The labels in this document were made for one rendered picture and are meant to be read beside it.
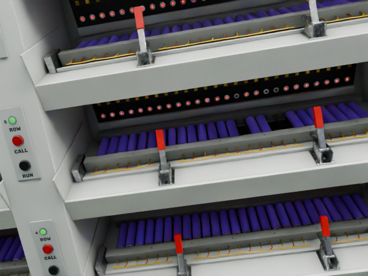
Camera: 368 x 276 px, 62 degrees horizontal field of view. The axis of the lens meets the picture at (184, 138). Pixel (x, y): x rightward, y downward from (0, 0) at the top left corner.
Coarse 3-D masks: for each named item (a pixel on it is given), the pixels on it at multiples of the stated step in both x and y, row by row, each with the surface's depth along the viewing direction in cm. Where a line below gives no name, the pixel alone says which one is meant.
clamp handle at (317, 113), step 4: (312, 108) 51; (316, 108) 51; (320, 108) 51; (316, 112) 51; (320, 112) 51; (316, 116) 51; (320, 116) 51; (316, 120) 51; (320, 120) 51; (316, 124) 51; (320, 124) 51; (320, 128) 51; (320, 132) 51; (320, 136) 51; (324, 136) 51; (320, 140) 51; (324, 140) 51; (320, 144) 51; (324, 144) 51; (320, 148) 51; (324, 148) 51
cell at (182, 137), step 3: (180, 126) 64; (177, 129) 64; (180, 129) 63; (183, 129) 63; (177, 132) 63; (180, 132) 62; (183, 132) 62; (177, 135) 62; (180, 135) 61; (183, 135) 61; (177, 138) 62; (180, 138) 60; (183, 138) 60; (186, 138) 61; (177, 141) 61; (180, 141) 59; (183, 141) 59; (186, 141) 60
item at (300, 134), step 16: (304, 128) 56; (336, 128) 55; (352, 128) 55; (192, 144) 57; (208, 144) 56; (224, 144) 56; (240, 144) 56; (256, 144) 56; (272, 144) 55; (96, 160) 58; (112, 160) 58; (128, 160) 58; (144, 160) 58; (192, 160) 56
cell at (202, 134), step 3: (198, 126) 63; (201, 126) 63; (204, 126) 63; (198, 129) 62; (201, 129) 62; (204, 129) 62; (198, 132) 62; (201, 132) 61; (204, 132) 61; (198, 135) 61; (201, 135) 60; (204, 135) 60; (198, 138) 60; (201, 138) 59; (204, 138) 59; (207, 138) 60
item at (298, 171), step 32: (288, 96) 64; (320, 96) 64; (64, 160) 55; (256, 160) 54; (288, 160) 53; (352, 160) 50; (64, 192) 53; (96, 192) 54; (128, 192) 52; (160, 192) 52; (192, 192) 52; (224, 192) 52; (256, 192) 52; (288, 192) 53
